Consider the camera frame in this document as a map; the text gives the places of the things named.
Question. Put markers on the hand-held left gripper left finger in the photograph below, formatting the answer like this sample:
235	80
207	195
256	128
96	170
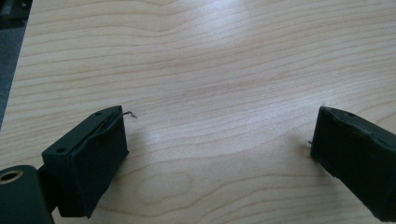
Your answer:
90	161

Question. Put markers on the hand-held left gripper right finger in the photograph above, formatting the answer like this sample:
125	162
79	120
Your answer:
358	155

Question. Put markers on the black metal stand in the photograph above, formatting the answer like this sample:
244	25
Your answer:
14	11

